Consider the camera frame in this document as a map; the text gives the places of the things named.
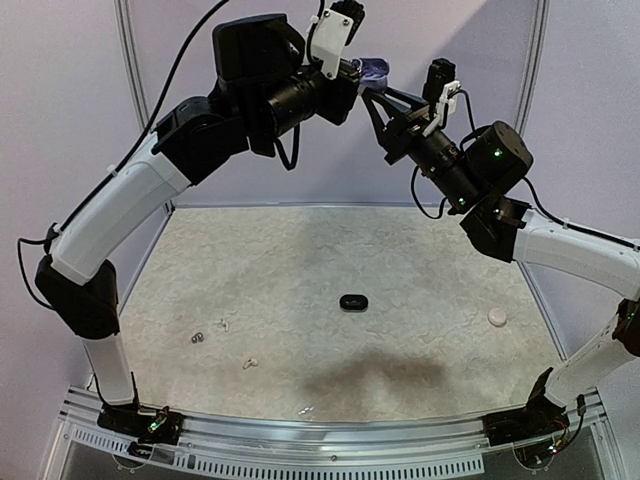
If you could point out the aluminium left corner post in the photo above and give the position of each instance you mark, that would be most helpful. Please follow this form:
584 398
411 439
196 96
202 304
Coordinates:
133 73

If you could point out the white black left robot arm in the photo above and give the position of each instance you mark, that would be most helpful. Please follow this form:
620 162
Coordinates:
270 79

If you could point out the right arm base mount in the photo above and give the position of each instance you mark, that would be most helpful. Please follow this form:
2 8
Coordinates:
538 417

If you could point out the aluminium right corner post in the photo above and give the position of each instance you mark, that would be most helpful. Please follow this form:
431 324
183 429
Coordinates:
532 64

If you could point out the purple silver earbud upper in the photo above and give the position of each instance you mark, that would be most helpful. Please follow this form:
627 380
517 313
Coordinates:
197 338

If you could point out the aluminium front rail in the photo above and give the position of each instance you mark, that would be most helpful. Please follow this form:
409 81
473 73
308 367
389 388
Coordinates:
584 450

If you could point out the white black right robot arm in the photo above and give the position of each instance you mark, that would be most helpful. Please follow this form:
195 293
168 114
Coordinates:
475 182

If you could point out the white stem earbud lower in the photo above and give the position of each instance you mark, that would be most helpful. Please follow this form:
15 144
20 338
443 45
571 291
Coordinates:
251 363

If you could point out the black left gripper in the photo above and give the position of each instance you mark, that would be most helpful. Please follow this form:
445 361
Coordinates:
338 108

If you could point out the black earbud charging case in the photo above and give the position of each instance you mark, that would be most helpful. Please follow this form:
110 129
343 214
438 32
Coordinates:
353 302

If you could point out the blue-grey oval charging case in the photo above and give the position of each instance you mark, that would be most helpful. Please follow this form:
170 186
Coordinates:
373 73

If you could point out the pink round charging case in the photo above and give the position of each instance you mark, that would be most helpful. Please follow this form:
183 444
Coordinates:
497 317

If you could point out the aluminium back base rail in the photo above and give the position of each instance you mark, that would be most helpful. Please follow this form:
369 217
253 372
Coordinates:
191 205

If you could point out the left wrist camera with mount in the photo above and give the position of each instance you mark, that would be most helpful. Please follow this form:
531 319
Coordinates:
331 30

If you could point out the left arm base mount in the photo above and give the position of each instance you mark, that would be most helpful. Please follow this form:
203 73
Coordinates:
149 426

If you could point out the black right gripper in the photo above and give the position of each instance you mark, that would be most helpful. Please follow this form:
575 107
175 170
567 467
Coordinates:
406 130

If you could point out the aluminium corner post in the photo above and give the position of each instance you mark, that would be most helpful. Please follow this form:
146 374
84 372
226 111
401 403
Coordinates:
133 73
532 64

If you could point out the perforated white front panel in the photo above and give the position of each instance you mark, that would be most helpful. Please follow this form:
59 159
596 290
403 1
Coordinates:
94 455

